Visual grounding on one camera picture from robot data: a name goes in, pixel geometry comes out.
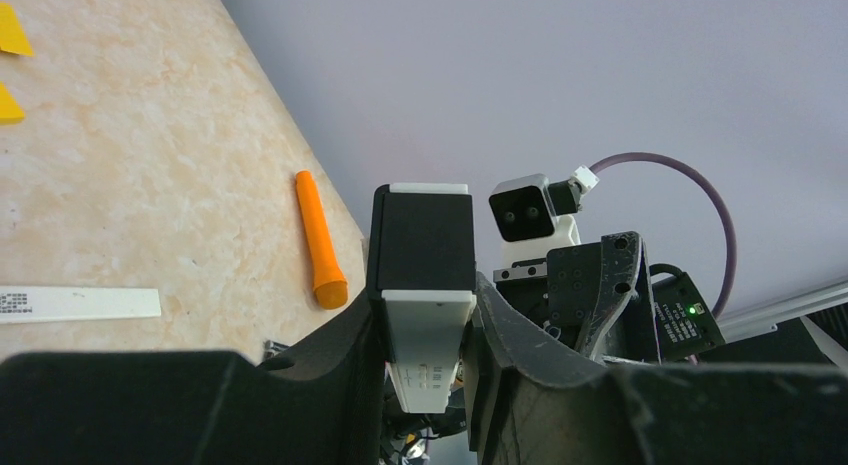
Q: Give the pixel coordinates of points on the yellow flat brick lower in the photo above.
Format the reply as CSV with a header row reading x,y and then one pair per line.
x,y
10,111

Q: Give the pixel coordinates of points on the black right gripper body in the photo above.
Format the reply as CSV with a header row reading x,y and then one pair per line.
x,y
556,292

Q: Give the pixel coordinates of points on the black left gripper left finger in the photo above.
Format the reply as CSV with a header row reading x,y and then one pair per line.
x,y
320,402

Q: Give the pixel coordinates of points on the orange toy carrot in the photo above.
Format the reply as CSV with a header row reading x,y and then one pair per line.
x,y
330,285

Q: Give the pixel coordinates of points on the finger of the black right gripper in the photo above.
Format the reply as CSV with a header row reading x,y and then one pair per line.
x,y
620,324

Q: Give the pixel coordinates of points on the white remote control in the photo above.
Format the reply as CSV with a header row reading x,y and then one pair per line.
x,y
421,284

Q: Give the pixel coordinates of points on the yellow flat brick upper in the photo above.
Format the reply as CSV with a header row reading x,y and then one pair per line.
x,y
14,40

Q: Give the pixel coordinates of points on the white remote battery cover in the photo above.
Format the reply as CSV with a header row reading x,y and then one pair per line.
x,y
38,304

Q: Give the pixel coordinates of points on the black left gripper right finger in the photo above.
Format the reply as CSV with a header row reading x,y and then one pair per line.
x,y
532,400

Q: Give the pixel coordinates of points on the yellow flat brick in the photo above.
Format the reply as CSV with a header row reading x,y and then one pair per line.
x,y
14,40
10,111

